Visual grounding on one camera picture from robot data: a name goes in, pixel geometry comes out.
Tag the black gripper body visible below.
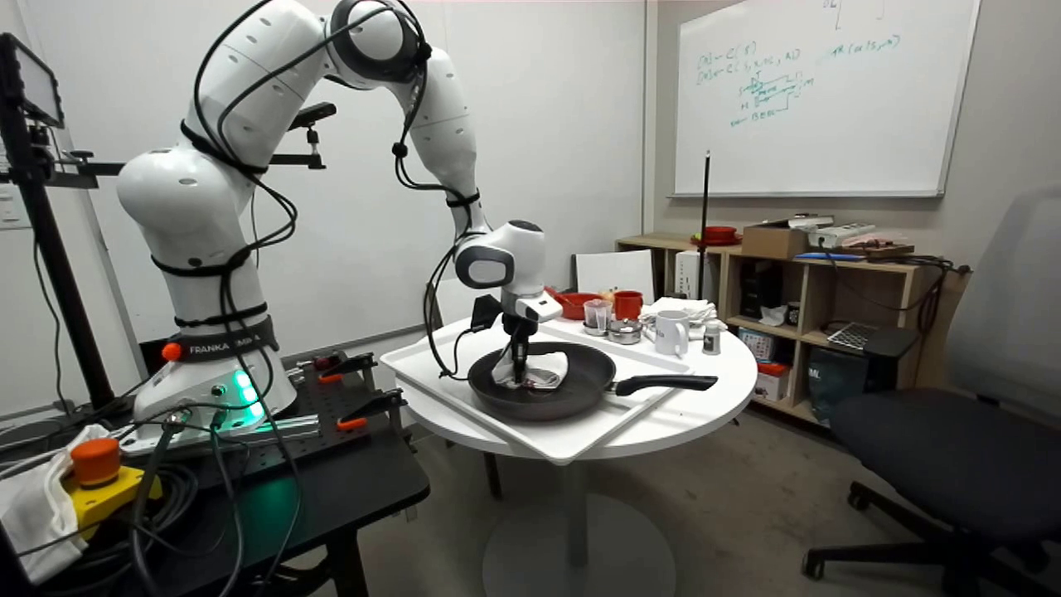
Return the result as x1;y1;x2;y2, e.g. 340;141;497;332
495;287;545;335

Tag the white towel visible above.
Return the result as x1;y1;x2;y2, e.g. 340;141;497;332
488;340;572;396

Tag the dark frying pan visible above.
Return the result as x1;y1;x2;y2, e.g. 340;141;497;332
463;337;721;426

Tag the red plastic bowl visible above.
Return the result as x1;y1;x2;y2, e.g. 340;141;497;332
547;282;608;324

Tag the white framed panel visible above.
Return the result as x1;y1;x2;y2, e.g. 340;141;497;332
571;244;655;308

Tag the red cup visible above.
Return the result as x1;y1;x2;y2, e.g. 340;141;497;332
610;287;646;324

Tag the white plastic tray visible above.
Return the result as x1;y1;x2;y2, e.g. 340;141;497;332
378;311;692;469

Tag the white mug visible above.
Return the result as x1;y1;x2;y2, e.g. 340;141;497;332
643;308;692;357

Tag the white cloth pile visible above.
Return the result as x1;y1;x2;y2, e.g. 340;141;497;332
643;295;721;332

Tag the black orange bar clamp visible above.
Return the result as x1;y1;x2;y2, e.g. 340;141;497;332
332;391;406;437
313;347;378;389

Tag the thin black pole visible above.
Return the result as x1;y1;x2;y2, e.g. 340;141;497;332
699;154;717;303

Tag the black workbench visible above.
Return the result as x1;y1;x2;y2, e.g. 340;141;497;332
0;350;433;597

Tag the white box orange lid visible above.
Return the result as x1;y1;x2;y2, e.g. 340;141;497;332
752;360;792;405

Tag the brown cardboard box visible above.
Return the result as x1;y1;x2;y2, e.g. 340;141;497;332
738;223;808;261

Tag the wooden shelf unit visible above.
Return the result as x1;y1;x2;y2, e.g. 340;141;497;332
614;230;972;428

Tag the dark storage bin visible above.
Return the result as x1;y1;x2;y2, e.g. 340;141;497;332
804;346;872;428

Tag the stack of books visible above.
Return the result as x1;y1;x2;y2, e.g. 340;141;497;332
788;213;919;264

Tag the flat black case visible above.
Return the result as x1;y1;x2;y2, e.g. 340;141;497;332
826;317;920;357

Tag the grey black office chair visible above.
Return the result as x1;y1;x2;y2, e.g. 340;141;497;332
798;186;1061;597

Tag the red emergency stop yellow box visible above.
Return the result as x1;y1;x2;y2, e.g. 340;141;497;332
63;434;148;531

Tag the crumpled white cloth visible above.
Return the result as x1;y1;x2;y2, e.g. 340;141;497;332
0;426;112;587

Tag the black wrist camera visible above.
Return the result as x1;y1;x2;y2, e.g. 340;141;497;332
466;291;504;332

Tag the metal wire utensil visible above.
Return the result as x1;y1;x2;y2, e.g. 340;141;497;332
603;316;651;346

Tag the round white pedestal table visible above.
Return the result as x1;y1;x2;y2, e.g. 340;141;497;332
394;303;761;597

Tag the silver metal rail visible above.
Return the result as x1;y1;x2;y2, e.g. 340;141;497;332
120;407;324;457

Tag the wall whiteboard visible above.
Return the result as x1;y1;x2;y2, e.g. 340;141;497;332
671;0;987;202

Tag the black camera stand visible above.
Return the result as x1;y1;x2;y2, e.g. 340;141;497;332
0;30;327;412

